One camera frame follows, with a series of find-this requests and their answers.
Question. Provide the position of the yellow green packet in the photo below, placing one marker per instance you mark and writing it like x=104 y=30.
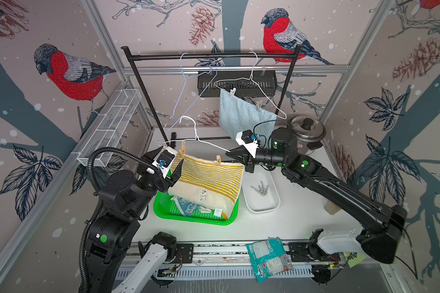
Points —
x=353 y=259

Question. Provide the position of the white hanger with blue towel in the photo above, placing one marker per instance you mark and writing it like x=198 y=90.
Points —
x=257 y=85

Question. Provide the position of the teal patterned towel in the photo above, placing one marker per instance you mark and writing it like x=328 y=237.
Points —
x=187 y=208

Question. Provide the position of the black wall basket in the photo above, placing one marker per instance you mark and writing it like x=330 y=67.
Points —
x=266 y=78

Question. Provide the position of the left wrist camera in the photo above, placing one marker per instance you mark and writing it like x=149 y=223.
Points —
x=164 y=158

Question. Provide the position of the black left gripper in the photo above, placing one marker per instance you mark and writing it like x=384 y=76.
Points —
x=176 y=174

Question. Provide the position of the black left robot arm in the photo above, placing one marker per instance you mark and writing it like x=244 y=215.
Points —
x=122 y=205

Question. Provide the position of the yellow striped towel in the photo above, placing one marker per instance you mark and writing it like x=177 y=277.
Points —
x=206 y=183

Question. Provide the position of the white rectangular tray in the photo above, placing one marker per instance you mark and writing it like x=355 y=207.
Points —
x=256 y=203

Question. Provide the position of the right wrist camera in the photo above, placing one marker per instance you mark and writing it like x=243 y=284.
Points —
x=249 y=140

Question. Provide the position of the beige clothespin yellow towel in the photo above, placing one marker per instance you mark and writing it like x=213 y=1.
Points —
x=183 y=150
x=218 y=161

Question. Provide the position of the white clothespin blue towel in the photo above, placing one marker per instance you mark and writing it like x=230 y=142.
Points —
x=232 y=91
x=258 y=105

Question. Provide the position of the black clothes rack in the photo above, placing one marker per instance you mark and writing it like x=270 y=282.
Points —
x=132 y=59

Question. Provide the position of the green plastic basket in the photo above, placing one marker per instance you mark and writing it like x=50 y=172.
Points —
x=194 y=212

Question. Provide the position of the silver rice cooker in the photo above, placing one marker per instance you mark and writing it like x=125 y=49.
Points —
x=309 y=132

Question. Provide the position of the clear clothespin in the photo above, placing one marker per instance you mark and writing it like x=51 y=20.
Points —
x=265 y=188
x=259 y=190

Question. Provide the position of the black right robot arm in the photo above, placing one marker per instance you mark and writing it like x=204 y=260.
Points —
x=383 y=226

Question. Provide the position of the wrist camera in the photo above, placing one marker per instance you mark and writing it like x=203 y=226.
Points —
x=249 y=140
x=164 y=158

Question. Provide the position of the light blue towel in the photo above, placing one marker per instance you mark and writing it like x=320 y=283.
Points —
x=237 y=115

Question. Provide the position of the teal snack packet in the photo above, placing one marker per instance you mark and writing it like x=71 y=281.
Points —
x=268 y=258

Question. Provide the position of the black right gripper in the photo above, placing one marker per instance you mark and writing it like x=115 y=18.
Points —
x=248 y=160

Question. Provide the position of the small glass bottle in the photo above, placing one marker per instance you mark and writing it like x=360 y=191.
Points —
x=331 y=208

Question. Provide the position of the white clothespin right blue towel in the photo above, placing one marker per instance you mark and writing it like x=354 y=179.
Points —
x=258 y=105

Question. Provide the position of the white clothespin left blue towel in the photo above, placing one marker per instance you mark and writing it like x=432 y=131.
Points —
x=232 y=91

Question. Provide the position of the white wire mesh shelf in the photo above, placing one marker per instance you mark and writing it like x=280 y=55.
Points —
x=112 y=125

